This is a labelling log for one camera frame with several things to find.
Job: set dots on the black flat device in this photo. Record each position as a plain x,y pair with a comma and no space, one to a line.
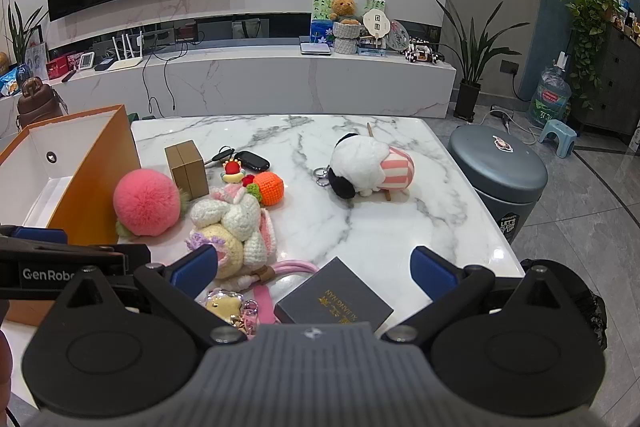
104,66

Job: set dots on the patterned round fan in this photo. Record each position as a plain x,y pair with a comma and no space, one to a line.
400,36

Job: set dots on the white wifi router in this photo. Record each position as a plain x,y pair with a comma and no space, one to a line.
125,64

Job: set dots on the trailing ivy plant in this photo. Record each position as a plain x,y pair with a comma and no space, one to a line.
590,22

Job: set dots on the red gift box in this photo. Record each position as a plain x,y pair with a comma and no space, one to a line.
56,68

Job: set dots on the framed picture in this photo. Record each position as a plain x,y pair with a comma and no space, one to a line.
36,59

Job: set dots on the orange cardboard box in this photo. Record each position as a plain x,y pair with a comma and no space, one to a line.
85,167

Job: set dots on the green floral painting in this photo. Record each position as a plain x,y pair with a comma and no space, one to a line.
370,4

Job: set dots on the blue glass vase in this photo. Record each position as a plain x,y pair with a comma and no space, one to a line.
23,74

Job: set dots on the white digital display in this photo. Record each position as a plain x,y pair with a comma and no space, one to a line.
86,61

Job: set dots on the black remote control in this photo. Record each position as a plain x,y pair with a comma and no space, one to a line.
68,76

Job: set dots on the wooden stick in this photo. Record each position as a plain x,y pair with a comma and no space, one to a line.
370,129

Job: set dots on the white crochet bunny plush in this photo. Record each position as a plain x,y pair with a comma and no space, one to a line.
235,227

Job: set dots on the orange crochet tangerine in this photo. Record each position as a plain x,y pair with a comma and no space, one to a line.
270,188

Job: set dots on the brown water bottle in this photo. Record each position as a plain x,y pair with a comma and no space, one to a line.
36,104

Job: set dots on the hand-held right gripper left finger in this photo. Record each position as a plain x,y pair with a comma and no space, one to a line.
194,269

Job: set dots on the gold acorn vase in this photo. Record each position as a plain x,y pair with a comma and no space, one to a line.
3,62

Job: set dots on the grey laptop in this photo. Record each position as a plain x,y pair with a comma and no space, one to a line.
315,47

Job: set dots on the red crochet strawberry charm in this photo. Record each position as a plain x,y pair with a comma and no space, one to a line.
232,168

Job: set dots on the black car key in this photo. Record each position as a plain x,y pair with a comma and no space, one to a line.
252,162

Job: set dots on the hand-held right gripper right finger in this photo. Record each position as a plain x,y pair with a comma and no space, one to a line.
432,272

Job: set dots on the dark pink box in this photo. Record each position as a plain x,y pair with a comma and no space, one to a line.
72,63

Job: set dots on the panda plush pink striped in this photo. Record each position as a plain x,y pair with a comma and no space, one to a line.
360,162

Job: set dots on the blue flat box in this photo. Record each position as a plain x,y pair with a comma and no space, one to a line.
372,52

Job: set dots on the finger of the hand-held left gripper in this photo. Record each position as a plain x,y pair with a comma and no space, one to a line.
40,236

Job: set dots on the long-leaf plant black pot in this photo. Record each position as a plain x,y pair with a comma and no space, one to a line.
470,99

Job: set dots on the blue snack bag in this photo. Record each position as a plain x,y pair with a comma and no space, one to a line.
9,83

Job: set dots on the dark grey gift box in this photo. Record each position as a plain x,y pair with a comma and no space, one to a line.
332,297

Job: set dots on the white round paper fan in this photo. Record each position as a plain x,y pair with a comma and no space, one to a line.
376,24

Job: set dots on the small brown cardboard box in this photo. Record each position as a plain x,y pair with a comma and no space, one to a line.
187,169

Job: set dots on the person's left forearm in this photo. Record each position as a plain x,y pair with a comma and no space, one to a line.
4,372

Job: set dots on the grey round trash bin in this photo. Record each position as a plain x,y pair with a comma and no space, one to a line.
500,177

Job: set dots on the pink fluffy peach plush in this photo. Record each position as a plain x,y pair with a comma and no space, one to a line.
145,202

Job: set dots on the blue plastic stool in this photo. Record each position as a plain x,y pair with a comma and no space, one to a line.
559,132

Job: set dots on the black white checkered toy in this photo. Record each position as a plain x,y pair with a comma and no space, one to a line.
422,53

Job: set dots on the brown teddy bear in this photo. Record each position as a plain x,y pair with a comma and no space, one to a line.
344,9

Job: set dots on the large water jug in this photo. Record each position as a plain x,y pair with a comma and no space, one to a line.
549,99

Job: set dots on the blue floral picture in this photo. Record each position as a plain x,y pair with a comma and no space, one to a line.
321,32

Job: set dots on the grey drawer cabinet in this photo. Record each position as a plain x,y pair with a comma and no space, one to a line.
615,82

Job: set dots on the white marble television console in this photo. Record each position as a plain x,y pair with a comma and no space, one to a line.
300,82

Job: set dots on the tall green leafy plant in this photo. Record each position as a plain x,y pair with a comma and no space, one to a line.
22,32

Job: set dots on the white marble desktop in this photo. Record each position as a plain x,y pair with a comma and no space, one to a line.
300,217

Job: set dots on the wall outlet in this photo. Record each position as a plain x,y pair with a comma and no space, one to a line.
510,67

